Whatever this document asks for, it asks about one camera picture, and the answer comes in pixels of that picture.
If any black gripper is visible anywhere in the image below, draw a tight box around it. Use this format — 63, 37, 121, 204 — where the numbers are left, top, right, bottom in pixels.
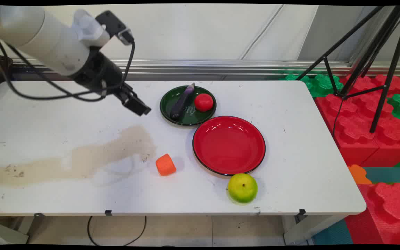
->
71, 47, 152, 116

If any purple toy eggplant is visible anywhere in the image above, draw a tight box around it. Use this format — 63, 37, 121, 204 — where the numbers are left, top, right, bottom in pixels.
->
170, 83, 196, 121

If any dark green round plate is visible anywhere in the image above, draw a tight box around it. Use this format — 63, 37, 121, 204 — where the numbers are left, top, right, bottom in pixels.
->
160, 85, 217, 126

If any red toy tomato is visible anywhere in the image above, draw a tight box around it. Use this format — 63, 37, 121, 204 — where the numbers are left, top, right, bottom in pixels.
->
194, 93, 214, 112

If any orange toy cube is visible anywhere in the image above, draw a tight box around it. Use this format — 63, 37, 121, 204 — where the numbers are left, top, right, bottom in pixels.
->
156, 153, 177, 176

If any red round plate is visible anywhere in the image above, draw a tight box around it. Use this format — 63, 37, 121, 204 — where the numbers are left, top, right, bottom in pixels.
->
192, 116, 266, 176

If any green toy apple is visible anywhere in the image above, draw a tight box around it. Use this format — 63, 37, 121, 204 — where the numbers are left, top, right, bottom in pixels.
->
227, 173, 258, 204

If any grey table leg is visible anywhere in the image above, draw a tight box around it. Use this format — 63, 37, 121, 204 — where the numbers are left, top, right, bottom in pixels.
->
283, 214, 347, 245
0, 217, 35, 245

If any large red foam block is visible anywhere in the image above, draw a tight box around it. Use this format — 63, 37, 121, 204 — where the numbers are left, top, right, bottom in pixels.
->
315, 74, 400, 168

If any orange foam piece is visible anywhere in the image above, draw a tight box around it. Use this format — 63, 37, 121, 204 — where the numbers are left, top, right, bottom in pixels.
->
347, 165, 373, 185

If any black tripod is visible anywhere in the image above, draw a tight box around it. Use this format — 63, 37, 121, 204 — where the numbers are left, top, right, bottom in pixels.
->
295, 5, 400, 134

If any black camera cable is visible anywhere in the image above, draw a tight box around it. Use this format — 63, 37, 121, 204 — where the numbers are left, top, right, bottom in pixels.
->
0, 31, 136, 102

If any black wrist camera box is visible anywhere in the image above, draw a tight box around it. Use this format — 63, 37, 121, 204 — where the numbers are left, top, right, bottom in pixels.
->
95, 10, 135, 46

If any aluminium wall rail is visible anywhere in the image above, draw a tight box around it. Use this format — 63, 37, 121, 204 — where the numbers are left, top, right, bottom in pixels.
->
11, 58, 400, 77

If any black floor cable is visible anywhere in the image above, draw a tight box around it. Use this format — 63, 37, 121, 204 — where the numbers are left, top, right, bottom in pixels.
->
87, 215, 147, 247

